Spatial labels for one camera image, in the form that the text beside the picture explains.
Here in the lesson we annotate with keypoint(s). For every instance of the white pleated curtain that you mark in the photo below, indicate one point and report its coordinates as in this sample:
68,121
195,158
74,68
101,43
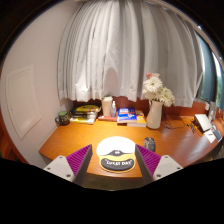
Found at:
109,46

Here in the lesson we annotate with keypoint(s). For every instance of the white ceramic vase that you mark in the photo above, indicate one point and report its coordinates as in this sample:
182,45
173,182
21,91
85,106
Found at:
153,119

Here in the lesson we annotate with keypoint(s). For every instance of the yellow book under blue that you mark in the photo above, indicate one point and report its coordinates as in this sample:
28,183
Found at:
141,122

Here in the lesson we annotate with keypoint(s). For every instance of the dark grey computer mouse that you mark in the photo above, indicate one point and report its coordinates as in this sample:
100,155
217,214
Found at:
149,143

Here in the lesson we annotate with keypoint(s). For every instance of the dark green mug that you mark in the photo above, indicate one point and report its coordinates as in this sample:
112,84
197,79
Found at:
62,118

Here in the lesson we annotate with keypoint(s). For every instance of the white paper card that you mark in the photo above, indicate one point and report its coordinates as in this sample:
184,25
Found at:
210,136

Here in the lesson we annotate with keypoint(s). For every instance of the white tablet on stand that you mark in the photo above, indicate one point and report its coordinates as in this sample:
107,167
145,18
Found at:
203,122

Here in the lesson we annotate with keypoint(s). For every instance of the small clear sanitizer bottle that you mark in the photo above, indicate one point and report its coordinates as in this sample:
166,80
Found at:
113,109

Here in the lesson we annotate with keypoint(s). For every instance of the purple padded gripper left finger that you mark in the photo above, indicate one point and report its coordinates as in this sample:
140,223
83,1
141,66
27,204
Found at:
73,167

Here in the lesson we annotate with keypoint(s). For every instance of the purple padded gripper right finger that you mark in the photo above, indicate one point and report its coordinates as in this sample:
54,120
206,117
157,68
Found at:
154,167

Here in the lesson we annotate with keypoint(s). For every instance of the white and pink flowers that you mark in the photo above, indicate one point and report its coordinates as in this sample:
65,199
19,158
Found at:
154,90

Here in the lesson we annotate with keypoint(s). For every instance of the yellow and black book stack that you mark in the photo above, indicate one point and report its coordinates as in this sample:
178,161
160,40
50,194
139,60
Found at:
85,114

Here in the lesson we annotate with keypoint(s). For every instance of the red flat book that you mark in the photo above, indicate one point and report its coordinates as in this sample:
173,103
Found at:
107,118

